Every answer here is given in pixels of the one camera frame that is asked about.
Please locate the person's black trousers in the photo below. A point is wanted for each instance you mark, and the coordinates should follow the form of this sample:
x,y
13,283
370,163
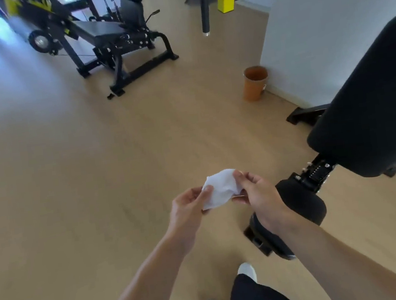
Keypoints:
x,y
246,294

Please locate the white wet wipe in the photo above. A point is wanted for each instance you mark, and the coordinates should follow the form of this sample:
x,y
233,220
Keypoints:
x,y
221,188

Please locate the person's left forearm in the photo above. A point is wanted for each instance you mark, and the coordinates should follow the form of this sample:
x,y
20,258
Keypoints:
x,y
147,289

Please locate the black yellow gym machine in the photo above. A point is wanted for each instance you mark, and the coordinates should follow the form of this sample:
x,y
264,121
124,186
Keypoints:
x,y
102,30

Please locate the person's right forearm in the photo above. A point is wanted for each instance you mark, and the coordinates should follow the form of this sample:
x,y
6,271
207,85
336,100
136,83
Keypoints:
x,y
336,264

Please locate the orange bucket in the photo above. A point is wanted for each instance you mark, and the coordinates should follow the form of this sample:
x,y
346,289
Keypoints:
x,y
254,88

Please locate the person's left hand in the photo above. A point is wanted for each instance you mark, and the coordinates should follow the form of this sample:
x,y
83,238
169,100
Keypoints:
x,y
185,218

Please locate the person's right hand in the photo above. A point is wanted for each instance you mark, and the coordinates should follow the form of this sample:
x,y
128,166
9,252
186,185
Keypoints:
x,y
267,204

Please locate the black padded bench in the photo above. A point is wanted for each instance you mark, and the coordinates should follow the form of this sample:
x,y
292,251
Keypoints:
x,y
370,103

